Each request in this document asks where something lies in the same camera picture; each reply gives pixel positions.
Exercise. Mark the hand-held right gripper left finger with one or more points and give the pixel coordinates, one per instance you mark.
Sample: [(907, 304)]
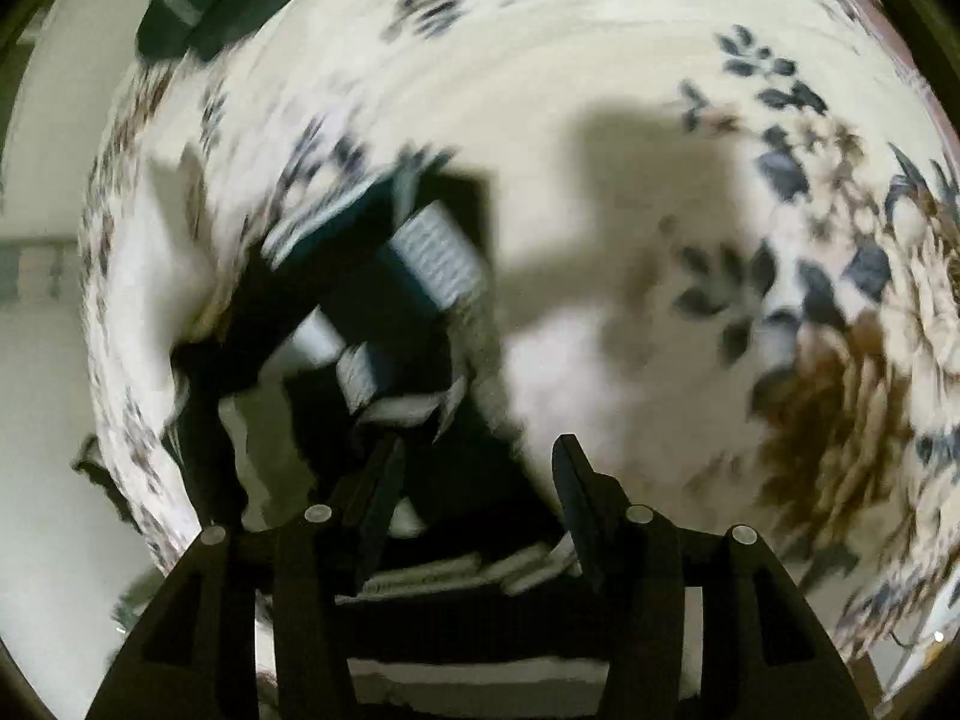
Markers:
[(381, 491)]

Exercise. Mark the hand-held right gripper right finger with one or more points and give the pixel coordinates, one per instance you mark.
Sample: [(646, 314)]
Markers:
[(577, 491)]

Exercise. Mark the black grey white striped shirt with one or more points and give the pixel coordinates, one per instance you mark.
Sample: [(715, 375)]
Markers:
[(439, 259)]

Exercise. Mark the floral bed sheet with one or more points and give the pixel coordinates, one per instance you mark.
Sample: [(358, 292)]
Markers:
[(540, 90)]

